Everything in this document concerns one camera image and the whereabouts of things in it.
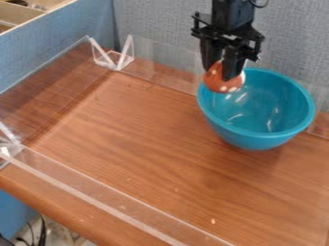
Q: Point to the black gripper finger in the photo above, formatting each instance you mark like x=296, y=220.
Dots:
x=233, y=63
x=210, y=52

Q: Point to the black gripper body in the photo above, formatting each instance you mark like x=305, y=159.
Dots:
x=227, y=24

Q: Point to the red white-stemmed toy mushroom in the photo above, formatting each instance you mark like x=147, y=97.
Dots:
x=214, y=82

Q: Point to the blue plastic bowl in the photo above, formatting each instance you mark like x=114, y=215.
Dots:
x=264, y=114

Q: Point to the clear acrylic back barrier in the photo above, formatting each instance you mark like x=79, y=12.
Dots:
x=171, y=67

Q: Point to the clear acrylic barrier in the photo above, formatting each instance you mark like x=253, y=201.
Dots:
x=171, y=67
x=35, y=104
x=130, y=210

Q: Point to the clear acrylic left barrier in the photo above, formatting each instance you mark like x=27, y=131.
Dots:
x=35, y=104

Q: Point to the wooden shelf unit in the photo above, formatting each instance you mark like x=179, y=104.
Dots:
x=17, y=12

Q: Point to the clear acrylic front barrier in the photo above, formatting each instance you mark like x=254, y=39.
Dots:
x=130, y=210

